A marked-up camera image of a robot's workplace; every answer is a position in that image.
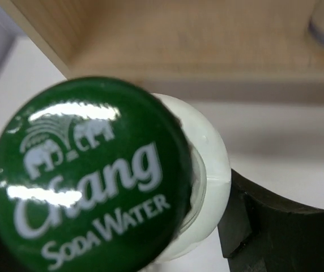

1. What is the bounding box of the clear bottle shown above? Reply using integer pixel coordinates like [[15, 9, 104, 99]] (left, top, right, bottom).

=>
[[0, 76, 231, 271]]

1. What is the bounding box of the wooden two-tier shelf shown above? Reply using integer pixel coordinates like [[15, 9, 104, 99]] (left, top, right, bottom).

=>
[[0, 1, 324, 83]]

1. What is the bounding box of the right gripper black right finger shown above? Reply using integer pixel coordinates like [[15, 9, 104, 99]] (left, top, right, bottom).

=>
[[218, 170, 324, 271]]

